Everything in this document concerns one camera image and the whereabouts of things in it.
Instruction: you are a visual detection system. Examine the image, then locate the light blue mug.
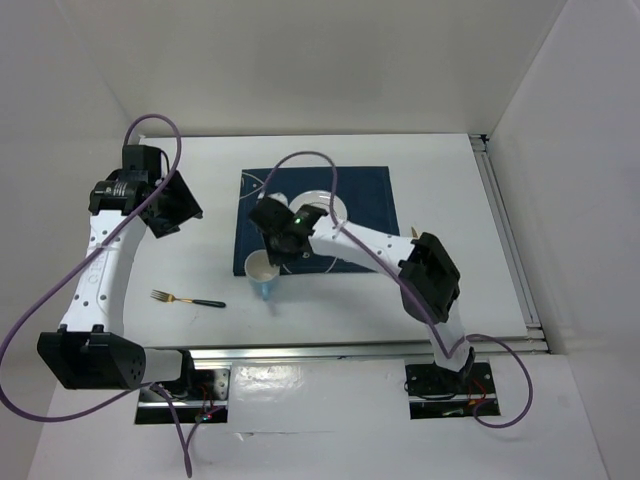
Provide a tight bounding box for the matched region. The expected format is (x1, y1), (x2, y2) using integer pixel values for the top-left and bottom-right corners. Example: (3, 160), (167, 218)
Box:
(244, 250), (280, 301)

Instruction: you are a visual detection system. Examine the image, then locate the white plate blue rim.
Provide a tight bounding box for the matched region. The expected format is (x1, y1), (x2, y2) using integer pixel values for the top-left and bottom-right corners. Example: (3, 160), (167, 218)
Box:
(289, 190), (348, 221)

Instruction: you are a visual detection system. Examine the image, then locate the blue whale placemat cloth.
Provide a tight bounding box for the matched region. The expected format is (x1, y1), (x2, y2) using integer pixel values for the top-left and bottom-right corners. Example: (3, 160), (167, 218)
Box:
(232, 166), (399, 276)

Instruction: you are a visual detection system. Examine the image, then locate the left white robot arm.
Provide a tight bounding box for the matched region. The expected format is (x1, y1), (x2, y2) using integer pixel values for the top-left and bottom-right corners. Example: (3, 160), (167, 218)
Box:
(37, 145), (203, 390)

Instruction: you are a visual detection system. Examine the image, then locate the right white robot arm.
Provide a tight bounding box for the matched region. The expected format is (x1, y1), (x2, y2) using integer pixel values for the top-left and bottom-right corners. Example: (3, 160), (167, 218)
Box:
(248, 195), (474, 392)

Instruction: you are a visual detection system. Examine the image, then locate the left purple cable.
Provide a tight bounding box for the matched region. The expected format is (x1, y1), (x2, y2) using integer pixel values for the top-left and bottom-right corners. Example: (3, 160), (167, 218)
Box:
(0, 113), (209, 477)

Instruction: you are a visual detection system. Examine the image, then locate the purple cable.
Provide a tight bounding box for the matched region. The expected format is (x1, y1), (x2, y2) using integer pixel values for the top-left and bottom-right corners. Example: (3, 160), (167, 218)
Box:
(259, 151), (534, 430)
(0, 113), (209, 477)

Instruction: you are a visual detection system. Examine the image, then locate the gold fork dark handle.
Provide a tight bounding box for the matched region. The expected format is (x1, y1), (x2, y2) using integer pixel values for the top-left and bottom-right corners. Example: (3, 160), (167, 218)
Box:
(150, 290), (227, 309)

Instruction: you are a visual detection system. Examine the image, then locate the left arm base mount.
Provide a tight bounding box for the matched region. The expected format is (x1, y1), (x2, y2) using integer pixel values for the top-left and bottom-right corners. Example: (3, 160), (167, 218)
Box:
(134, 366), (231, 425)

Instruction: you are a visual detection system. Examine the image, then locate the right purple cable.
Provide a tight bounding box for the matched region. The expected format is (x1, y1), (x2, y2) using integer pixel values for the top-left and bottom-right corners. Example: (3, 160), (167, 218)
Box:
(259, 151), (534, 430)

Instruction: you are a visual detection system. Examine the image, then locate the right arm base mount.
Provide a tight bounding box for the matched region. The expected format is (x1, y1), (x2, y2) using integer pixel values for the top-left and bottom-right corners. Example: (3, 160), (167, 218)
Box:
(404, 362), (500, 420)

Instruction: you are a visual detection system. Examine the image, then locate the aluminium table frame rail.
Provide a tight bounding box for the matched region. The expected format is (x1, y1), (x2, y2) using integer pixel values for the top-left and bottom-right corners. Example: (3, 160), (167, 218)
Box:
(77, 132), (551, 364)

